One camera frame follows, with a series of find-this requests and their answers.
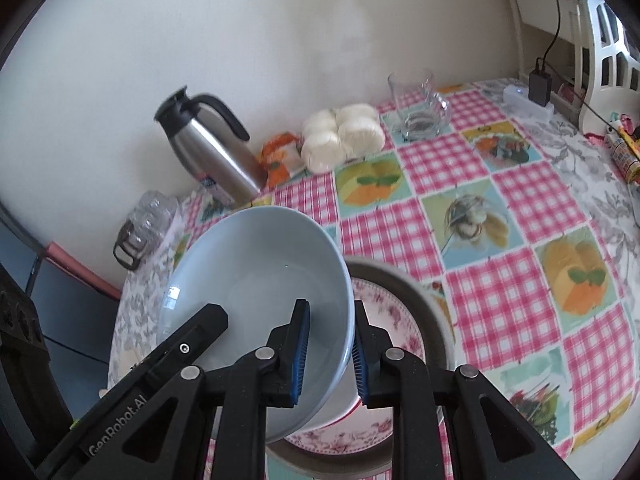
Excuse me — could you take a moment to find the small pale bowl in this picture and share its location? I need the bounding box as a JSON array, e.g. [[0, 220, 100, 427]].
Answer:
[[156, 206, 354, 445]]

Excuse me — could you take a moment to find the bag of white steamed buns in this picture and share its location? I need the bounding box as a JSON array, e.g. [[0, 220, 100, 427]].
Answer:
[[300, 102, 386, 173]]

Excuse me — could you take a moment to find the pink checked picture tablecloth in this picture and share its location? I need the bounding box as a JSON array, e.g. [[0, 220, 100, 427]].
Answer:
[[170, 77, 640, 480]]

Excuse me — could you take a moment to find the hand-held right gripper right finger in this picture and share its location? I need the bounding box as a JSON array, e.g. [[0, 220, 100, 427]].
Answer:
[[351, 300, 576, 480]]

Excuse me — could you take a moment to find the stainless steel thermos jug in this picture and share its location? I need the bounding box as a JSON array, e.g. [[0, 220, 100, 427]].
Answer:
[[153, 87, 269, 206]]

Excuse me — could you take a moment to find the pink padded strip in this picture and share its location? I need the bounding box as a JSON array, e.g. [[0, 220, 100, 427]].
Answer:
[[47, 241, 123, 301]]

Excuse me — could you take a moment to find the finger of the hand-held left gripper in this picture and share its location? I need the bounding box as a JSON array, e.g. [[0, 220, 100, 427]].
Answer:
[[132, 302, 230, 387]]

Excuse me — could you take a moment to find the orange snack packet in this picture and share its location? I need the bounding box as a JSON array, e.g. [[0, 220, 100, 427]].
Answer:
[[259, 131, 307, 188]]

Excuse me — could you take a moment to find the pink floral rim plate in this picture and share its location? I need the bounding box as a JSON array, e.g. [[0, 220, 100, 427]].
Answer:
[[285, 277, 426, 456]]

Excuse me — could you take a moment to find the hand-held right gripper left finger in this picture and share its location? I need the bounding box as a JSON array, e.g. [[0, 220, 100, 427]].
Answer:
[[85, 299, 312, 480]]

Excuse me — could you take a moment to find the white carved furniture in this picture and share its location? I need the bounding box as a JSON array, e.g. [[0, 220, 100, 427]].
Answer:
[[502, 0, 640, 136]]

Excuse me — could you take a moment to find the dark blue cabinet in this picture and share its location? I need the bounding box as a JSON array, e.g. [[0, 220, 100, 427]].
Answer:
[[0, 220, 123, 421]]

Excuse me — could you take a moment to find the colourful printed tube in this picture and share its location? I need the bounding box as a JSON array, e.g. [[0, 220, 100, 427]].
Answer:
[[604, 130, 640, 186]]

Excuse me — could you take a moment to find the black charger cable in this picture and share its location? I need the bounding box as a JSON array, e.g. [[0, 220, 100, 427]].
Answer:
[[525, 0, 562, 76]]

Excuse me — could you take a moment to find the clear drinking glass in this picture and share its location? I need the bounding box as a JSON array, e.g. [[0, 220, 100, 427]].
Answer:
[[388, 69, 436, 141]]

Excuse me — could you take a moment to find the glass ashtray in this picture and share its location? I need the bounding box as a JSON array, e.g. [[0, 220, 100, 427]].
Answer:
[[400, 112, 441, 142]]

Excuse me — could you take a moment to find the black charger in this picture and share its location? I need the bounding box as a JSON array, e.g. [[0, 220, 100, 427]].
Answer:
[[528, 57, 554, 107]]

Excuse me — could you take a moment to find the stainless steel plate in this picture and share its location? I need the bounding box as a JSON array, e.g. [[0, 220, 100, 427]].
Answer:
[[265, 256, 456, 478]]

